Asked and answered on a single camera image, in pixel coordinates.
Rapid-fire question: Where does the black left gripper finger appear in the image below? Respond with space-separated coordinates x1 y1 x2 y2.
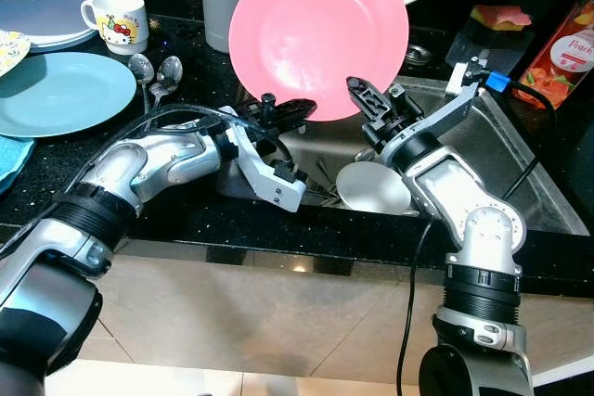
277 97 318 124

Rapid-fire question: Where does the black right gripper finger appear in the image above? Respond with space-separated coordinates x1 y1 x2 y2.
346 76 391 124

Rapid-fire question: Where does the white bowl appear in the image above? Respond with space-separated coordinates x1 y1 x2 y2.
336 160 419 217

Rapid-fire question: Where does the pink plate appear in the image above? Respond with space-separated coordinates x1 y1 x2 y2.
228 0 410 122

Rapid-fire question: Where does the light blue plate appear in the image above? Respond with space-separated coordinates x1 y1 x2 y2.
0 51 138 139

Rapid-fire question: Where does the steel fork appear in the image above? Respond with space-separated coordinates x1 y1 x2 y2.
311 157 342 204

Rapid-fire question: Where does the grey tumbler with red sticker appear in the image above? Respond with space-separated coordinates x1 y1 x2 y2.
200 0 253 54

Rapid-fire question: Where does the pink and yellow sponge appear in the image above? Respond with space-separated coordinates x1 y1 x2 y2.
471 5 535 33

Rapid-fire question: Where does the stainless steel sink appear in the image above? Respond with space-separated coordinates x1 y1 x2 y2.
218 76 590 237

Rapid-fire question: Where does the white mug with cartoon print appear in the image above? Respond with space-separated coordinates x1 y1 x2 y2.
81 0 151 56

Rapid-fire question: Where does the red peach juice carton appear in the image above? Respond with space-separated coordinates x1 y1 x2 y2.
513 2 594 109

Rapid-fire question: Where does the blue cloth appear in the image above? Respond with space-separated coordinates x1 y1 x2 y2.
0 134 36 195

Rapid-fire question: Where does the white plate with floral print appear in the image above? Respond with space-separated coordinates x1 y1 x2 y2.
0 30 32 79

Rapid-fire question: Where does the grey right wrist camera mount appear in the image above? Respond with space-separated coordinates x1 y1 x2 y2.
388 57 489 160

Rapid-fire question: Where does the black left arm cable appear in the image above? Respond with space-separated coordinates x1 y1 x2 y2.
79 104 247 184

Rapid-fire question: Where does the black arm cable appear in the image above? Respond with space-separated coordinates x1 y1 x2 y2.
397 70 558 396
79 104 247 184

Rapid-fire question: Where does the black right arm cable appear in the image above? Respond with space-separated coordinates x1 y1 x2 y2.
397 70 558 396

